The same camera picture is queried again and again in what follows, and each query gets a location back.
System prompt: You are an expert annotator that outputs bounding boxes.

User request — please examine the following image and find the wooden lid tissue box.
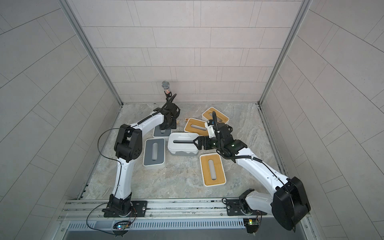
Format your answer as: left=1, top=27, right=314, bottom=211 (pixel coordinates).
left=202, top=107, right=230, bottom=124
left=184, top=118, right=209, bottom=136
left=200, top=154, right=227, bottom=188

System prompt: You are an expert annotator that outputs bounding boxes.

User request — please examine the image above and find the grey lid tissue box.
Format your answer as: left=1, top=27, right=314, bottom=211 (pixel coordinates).
left=143, top=138, right=166, bottom=170
left=153, top=126, right=172, bottom=142

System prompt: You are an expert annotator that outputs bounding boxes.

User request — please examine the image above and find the white lid tissue box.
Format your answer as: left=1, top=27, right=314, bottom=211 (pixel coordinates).
left=168, top=133, right=199, bottom=156

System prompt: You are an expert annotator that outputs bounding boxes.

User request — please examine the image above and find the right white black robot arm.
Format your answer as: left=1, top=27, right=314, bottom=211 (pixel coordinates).
left=193, top=112, right=311, bottom=231

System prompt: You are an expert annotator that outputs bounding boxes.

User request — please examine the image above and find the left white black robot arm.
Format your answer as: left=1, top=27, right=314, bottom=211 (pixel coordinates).
left=102, top=94, right=180, bottom=218

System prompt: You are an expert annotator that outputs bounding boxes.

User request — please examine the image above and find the black microphone stand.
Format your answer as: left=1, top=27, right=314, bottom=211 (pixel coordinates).
left=162, top=81, right=173, bottom=102

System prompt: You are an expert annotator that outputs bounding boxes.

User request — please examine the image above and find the right circuit board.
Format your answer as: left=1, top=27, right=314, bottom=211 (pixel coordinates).
left=243, top=218, right=261, bottom=234

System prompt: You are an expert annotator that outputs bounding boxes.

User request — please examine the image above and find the circuit board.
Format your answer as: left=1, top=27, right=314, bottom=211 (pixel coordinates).
left=243, top=218, right=261, bottom=234
left=112, top=221, right=132, bottom=238

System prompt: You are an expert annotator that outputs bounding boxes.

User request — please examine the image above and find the left circuit board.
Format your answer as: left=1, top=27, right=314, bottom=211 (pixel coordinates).
left=112, top=221, right=132, bottom=238

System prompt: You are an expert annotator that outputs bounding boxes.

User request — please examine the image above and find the left black cable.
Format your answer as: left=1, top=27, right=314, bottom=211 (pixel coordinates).
left=97, top=127, right=124, bottom=193

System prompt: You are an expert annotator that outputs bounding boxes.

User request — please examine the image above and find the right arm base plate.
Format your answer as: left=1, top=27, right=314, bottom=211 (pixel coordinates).
left=222, top=198, right=267, bottom=216

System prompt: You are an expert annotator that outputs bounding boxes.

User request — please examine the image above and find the aluminium mounting rail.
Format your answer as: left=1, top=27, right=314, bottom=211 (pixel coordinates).
left=57, top=194, right=274, bottom=221

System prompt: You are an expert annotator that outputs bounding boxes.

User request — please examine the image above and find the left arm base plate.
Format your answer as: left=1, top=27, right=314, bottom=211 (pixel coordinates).
left=102, top=201, right=148, bottom=218

